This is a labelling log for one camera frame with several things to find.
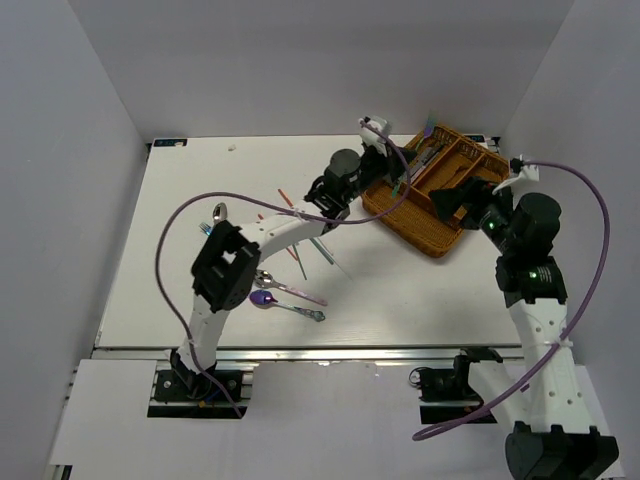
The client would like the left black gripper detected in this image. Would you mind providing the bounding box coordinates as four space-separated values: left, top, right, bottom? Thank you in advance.
343 140 416 206

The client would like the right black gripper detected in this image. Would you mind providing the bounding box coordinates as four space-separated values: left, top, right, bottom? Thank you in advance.
427 174 518 255

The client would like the rose gold fork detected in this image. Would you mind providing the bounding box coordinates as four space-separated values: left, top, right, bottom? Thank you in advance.
449 164 473 187

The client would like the silver patterned table knife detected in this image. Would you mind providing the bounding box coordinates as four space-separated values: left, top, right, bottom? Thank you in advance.
411 144 445 177

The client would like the iridescent rainbow fork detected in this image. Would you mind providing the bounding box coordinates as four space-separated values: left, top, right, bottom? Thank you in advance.
391 110 437 198

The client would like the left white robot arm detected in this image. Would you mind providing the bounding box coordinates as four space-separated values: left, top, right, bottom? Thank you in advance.
170 141 415 400

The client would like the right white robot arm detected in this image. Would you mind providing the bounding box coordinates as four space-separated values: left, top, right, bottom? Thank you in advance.
429 177 619 479

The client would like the orange wicker cutlery tray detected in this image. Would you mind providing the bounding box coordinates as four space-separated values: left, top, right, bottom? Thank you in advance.
362 125 509 258

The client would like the orange white chopstick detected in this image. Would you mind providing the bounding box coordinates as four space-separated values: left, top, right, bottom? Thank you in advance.
277 188 294 209

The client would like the teal chopstick right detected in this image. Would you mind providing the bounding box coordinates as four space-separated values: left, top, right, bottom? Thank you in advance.
310 238 335 265

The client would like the teal chopstick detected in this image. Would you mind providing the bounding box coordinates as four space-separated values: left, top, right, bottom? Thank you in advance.
292 243 308 281
310 238 335 265

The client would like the teal chopstick left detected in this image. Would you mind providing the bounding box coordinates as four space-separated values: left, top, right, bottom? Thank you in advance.
292 243 308 281

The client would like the purple iridescent spoon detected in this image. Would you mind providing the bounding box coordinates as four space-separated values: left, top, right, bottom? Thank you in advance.
249 290 326 322

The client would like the blue label sticker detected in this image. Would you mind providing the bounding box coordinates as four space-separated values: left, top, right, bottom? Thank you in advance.
152 138 188 148

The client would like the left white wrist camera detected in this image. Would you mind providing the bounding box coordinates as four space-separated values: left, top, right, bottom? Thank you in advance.
359 116 391 156

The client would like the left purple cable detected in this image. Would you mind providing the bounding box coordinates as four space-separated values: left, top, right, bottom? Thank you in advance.
156 127 414 419

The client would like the silver spoon blue handle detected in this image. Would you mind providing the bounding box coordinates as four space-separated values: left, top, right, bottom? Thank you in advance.
210 202 228 231

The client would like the silver spoon pink handle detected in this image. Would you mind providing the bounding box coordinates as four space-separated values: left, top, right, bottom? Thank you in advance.
254 270 328 306

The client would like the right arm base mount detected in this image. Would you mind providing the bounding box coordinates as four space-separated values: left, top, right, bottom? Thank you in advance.
408 347 503 425

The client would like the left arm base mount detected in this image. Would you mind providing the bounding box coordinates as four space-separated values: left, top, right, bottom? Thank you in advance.
147 363 254 420

